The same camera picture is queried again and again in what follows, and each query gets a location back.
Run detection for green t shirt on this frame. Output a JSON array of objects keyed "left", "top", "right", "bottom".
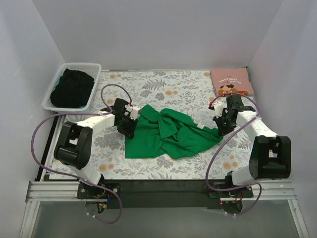
[{"left": 125, "top": 105, "right": 223, "bottom": 159}]

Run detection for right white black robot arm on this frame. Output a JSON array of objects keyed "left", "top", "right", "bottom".
[{"left": 209, "top": 95, "right": 291, "bottom": 197}]

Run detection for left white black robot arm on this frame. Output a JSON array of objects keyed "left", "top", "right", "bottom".
[{"left": 53, "top": 99, "right": 141, "bottom": 198}]

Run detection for folded pink printed t shirt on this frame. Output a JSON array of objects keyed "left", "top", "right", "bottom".
[{"left": 210, "top": 67, "right": 254, "bottom": 96}]

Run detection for floral patterned table mat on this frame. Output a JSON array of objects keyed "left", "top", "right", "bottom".
[{"left": 49, "top": 70, "right": 277, "bottom": 180}]

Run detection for white plastic laundry basket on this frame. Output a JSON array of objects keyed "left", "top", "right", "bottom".
[{"left": 42, "top": 62, "right": 102, "bottom": 113}]

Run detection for black clothes in basket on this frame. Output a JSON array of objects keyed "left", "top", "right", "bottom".
[{"left": 50, "top": 68, "right": 95, "bottom": 108}]

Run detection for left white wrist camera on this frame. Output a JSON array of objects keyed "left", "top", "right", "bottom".
[{"left": 124, "top": 105, "right": 142, "bottom": 120}]

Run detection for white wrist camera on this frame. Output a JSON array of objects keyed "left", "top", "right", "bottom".
[
  {"left": 124, "top": 105, "right": 142, "bottom": 120},
  {"left": 209, "top": 101, "right": 227, "bottom": 118}
]

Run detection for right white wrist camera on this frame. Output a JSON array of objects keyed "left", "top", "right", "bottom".
[{"left": 209, "top": 101, "right": 227, "bottom": 118}]

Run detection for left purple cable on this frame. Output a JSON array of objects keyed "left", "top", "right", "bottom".
[{"left": 30, "top": 84, "right": 134, "bottom": 224}]

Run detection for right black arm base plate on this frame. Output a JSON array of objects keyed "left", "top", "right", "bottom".
[{"left": 207, "top": 188, "right": 254, "bottom": 200}]

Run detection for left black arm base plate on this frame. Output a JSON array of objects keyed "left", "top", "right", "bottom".
[{"left": 76, "top": 183, "right": 121, "bottom": 199}]

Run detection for aluminium frame rail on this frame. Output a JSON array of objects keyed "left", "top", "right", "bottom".
[{"left": 19, "top": 179, "right": 309, "bottom": 238}]

